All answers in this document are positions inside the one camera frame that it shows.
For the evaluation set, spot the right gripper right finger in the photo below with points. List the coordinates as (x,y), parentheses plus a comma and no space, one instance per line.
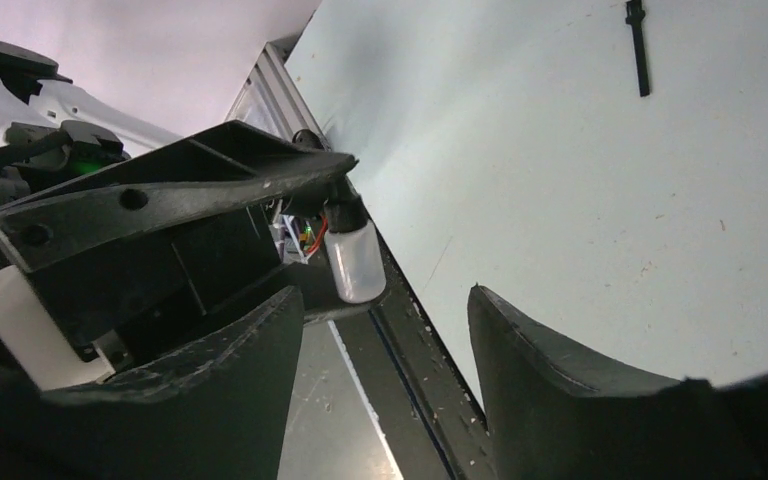
(557,409)

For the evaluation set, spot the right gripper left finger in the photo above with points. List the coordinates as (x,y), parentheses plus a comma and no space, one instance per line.
(215,408)

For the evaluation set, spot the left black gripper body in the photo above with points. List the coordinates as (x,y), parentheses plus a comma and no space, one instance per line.
(163,290)

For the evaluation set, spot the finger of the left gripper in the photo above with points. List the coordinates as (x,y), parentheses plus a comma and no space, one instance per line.
(219,170)

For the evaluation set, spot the small black cleaning brush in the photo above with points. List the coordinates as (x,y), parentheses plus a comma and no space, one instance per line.
(635,15)

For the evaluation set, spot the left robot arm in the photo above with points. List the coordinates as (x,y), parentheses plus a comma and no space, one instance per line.
(52,132)

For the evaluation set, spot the aluminium frame front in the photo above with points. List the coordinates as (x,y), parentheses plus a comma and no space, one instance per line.
(270,101)

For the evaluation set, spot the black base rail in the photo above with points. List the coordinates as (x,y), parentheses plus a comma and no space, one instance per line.
(378,396)

